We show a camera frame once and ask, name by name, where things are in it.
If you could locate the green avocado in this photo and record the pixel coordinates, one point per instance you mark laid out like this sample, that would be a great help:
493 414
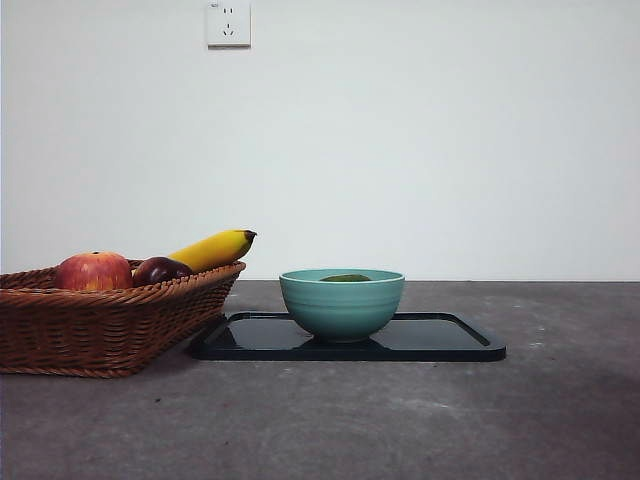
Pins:
345 278

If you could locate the teal ribbed bowl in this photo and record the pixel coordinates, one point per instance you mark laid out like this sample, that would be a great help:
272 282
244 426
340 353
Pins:
342 312

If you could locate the yellow banana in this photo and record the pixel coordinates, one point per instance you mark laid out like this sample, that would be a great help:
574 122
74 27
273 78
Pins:
210 250

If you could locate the black rectangular tray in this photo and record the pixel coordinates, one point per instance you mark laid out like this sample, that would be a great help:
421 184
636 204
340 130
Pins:
440 342

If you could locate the dark purple plum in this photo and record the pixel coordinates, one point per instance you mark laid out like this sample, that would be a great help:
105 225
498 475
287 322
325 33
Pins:
160 271

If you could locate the red apple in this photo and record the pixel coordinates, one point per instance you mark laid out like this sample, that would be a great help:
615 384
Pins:
92 272

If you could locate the brown wicker basket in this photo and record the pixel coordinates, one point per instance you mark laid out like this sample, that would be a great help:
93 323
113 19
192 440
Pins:
100 330

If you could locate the white wall power socket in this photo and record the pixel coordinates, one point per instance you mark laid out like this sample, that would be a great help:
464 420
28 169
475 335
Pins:
229 24

